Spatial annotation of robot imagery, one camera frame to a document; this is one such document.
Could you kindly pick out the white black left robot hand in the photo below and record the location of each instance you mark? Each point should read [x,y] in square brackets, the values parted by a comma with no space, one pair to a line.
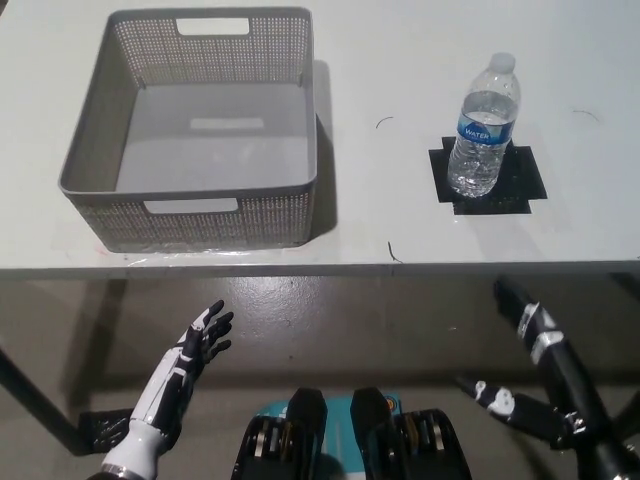
[165,385]

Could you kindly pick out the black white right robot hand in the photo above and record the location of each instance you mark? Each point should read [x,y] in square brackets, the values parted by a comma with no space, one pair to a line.
[575,380]

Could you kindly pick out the clear plastic water bottle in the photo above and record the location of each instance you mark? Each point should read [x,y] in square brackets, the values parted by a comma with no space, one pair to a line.
[480,150]

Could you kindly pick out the black floor tape patch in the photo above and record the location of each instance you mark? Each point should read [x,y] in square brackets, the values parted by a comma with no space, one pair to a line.
[107,430]

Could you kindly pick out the dark metal table leg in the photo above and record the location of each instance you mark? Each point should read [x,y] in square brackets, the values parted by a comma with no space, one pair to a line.
[40,400]

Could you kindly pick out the black robot body teal tops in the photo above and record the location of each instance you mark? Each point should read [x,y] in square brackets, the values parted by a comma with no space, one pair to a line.
[310,415]

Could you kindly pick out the grey perforated plastic basket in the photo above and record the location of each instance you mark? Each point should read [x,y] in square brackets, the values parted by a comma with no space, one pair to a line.
[215,140]

